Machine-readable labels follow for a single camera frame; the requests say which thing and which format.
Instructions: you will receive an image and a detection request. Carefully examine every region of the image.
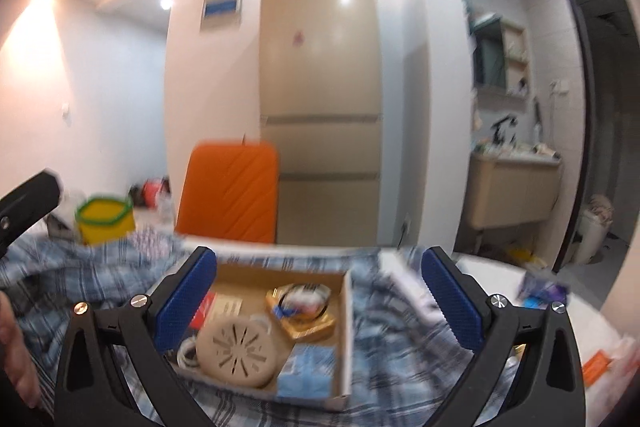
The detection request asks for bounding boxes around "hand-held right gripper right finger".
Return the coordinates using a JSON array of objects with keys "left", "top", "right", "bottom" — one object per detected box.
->
[{"left": 420, "top": 246, "right": 587, "bottom": 427}]

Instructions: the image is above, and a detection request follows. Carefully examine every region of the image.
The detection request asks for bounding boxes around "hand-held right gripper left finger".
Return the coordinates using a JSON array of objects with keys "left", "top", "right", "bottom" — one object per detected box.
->
[{"left": 54, "top": 246, "right": 236, "bottom": 427}]

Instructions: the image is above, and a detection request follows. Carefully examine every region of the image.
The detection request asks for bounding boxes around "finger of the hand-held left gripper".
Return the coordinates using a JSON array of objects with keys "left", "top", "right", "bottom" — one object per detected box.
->
[{"left": 0, "top": 172, "right": 63, "bottom": 253}]

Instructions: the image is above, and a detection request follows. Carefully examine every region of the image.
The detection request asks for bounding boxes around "red box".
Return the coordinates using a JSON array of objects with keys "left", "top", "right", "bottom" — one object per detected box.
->
[{"left": 190, "top": 291, "right": 244, "bottom": 333}]

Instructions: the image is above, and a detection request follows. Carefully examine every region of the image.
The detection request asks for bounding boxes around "beige round vented disc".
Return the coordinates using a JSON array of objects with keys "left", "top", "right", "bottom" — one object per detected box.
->
[{"left": 195, "top": 318, "right": 281, "bottom": 389}]

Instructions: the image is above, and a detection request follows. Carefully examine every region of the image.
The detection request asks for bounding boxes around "black hair band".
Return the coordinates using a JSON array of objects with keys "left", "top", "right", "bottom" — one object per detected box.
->
[{"left": 277, "top": 283, "right": 331, "bottom": 322}]

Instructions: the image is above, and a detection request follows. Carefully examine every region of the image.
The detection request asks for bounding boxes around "cardboard box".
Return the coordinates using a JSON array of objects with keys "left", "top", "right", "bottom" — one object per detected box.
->
[{"left": 167, "top": 257, "right": 353, "bottom": 410}]

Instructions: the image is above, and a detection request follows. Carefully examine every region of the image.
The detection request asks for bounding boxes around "gold and blue cigarette pack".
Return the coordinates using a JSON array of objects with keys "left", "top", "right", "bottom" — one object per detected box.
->
[{"left": 265, "top": 283, "right": 337, "bottom": 340}]

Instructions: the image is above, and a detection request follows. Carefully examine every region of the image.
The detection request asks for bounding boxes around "blue tissue pack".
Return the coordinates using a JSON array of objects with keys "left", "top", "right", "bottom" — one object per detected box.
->
[{"left": 276, "top": 343, "right": 337, "bottom": 400}]

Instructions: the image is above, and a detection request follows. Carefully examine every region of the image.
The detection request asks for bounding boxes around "person's left hand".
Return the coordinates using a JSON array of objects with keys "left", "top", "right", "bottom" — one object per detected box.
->
[{"left": 0, "top": 292, "right": 42, "bottom": 409}]

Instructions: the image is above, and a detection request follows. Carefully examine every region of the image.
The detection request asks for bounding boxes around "white remote control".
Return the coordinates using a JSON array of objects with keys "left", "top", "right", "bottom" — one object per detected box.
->
[{"left": 377, "top": 249, "right": 441, "bottom": 323}]

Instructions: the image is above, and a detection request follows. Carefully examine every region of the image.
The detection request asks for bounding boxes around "yellow container with green rim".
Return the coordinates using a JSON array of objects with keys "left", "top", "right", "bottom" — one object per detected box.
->
[{"left": 75, "top": 195, "right": 136, "bottom": 245}]

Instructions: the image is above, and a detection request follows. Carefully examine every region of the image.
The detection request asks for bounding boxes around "blue plaid shirt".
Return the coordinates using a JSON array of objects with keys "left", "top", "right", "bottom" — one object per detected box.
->
[{"left": 0, "top": 229, "right": 526, "bottom": 427}]

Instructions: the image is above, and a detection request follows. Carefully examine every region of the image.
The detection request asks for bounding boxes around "dark blue box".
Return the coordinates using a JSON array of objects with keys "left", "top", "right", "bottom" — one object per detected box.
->
[{"left": 517, "top": 272, "right": 571, "bottom": 308}]

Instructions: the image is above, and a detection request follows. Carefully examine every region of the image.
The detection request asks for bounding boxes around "red plastic bag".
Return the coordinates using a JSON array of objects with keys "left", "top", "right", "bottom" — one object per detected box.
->
[{"left": 141, "top": 177, "right": 169, "bottom": 208}]

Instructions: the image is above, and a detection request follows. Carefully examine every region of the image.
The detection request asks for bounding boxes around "orange padded chair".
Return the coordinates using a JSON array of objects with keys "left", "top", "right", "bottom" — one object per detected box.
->
[{"left": 175, "top": 140, "right": 279, "bottom": 244}]

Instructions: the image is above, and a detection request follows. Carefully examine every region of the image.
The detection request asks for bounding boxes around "beige vanity cabinet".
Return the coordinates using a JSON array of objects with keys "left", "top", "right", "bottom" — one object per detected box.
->
[{"left": 470, "top": 152, "right": 563, "bottom": 230}]

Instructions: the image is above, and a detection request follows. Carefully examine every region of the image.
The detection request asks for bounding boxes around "white laundry bin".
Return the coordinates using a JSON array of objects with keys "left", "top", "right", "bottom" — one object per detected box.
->
[{"left": 572, "top": 194, "right": 614, "bottom": 264}]

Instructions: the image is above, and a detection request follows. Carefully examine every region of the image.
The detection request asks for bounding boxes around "orange card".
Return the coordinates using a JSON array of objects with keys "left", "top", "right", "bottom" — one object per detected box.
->
[{"left": 580, "top": 352, "right": 613, "bottom": 388}]

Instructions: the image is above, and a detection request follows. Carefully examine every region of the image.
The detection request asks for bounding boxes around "black faucet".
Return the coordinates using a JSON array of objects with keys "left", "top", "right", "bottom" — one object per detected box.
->
[{"left": 492, "top": 114, "right": 518, "bottom": 145}]

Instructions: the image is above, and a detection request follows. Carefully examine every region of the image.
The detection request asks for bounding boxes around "mirror cabinet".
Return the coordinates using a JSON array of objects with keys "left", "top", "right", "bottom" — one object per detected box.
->
[{"left": 472, "top": 19, "right": 531, "bottom": 100}]

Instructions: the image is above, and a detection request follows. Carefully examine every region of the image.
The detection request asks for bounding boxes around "beige refrigerator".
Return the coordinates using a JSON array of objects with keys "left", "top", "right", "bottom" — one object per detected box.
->
[{"left": 260, "top": 0, "right": 383, "bottom": 245}]

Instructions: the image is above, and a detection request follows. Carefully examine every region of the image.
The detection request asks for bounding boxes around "white cable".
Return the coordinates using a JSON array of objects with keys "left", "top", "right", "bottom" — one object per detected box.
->
[{"left": 176, "top": 337, "right": 201, "bottom": 369}]

